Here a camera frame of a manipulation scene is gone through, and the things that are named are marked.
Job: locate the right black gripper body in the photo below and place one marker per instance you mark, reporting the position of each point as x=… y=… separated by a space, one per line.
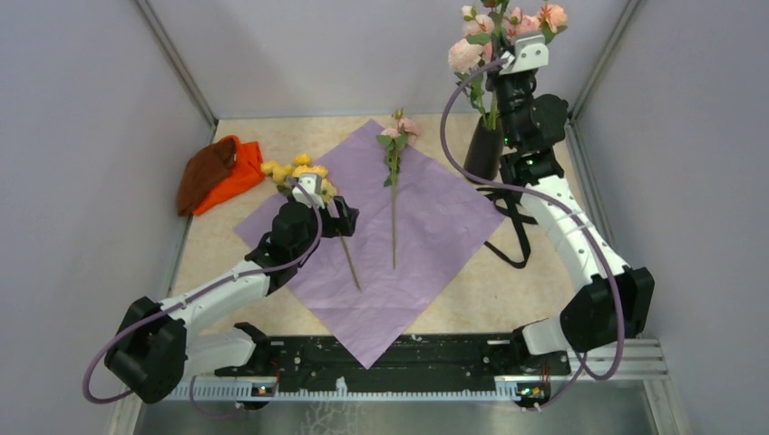
x=513 y=92

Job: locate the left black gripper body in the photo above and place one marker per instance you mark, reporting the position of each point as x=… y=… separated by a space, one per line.
x=333 y=225

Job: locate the pink flower stem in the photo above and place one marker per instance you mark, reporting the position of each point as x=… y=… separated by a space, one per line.
x=481 y=22
x=511 y=24
x=465 y=58

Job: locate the purple wrapping paper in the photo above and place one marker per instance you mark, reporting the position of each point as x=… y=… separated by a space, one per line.
x=442 y=222

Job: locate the pink and white flower bunch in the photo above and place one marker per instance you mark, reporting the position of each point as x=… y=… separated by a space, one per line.
x=394 y=141

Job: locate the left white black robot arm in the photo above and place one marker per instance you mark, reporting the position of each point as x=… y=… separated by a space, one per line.
x=198 y=312

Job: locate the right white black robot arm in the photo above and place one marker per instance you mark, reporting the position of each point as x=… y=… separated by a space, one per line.
x=612 y=298

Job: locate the black vase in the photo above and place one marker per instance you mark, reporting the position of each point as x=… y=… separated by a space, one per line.
x=485 y=149

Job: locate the peach flower stem in vase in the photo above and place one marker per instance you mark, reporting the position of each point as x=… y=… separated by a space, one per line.
x=550 y=20

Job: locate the yellow rose bunch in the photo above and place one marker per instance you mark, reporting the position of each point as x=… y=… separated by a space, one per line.
x=285 y=178

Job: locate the orange cloth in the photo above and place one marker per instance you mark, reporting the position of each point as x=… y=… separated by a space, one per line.
x=245 y=175

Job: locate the brown cloth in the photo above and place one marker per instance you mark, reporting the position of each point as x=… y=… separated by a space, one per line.
x=203 y=172

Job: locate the right aluminium frame post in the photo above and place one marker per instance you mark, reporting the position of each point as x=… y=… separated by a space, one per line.
x=606 y=54

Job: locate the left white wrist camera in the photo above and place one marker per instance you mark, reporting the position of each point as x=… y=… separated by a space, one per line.
x=308 y=190

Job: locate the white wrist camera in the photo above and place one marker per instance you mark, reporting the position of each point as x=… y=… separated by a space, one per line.
x=525 y=53
x=308 y=190

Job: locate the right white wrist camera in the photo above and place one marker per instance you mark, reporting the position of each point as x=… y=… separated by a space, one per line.
x=525 y=53

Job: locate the aluminium corner frame post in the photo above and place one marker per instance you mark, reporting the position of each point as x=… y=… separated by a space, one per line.
x=175 y=61

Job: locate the aluminium front rail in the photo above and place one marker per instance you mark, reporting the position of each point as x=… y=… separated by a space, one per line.
x=454 y=367

